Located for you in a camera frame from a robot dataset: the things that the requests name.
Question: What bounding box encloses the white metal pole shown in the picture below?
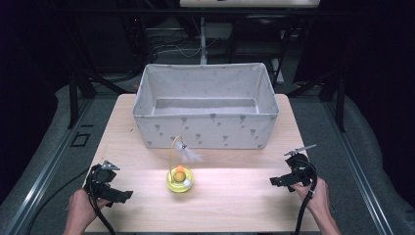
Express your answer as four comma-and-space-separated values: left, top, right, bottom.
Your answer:
199, 16, 208, 66

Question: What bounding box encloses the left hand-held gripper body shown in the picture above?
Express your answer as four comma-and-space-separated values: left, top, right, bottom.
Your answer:
83, 160, 121, 199

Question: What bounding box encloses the white floor cable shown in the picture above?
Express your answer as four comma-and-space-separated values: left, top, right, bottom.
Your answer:
153, 38, 218, 59

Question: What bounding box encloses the person's right hand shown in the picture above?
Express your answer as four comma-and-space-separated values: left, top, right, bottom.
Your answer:
291, 176, 331, 217

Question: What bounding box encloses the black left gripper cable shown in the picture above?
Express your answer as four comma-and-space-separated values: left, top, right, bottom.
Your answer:
26, 167, 117, 235

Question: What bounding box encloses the person's left hand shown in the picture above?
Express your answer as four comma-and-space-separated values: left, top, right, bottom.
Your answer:
64, 188, 112, 235

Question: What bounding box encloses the black metal stand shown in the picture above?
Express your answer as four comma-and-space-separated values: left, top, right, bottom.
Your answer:
66, 63, 131, 130
287, 70, 346, 133

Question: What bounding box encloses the grey patterned fabric storage box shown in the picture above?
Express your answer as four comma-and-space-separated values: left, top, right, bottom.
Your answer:
132, 62, 281, 151

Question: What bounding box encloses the yellow cat toy with feather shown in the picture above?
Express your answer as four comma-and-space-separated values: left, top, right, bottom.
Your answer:
165, 135, 205, 194

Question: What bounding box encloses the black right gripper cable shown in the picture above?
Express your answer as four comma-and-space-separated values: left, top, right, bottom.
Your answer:
294, 159, 318, 235

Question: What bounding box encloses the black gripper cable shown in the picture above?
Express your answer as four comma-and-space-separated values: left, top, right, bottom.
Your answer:
26, 167, 117, 235
294, 159, 318, 235

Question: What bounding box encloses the grey floor rail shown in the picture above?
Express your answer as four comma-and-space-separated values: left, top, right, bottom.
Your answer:
0, 97, 96, 235
322, 101, 394, 235

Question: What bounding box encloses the dark chair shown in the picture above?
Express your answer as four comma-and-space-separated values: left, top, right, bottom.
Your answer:
227, 13, 297, 86

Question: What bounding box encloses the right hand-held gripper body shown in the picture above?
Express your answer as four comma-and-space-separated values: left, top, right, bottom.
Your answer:
283, 144, 318, 188

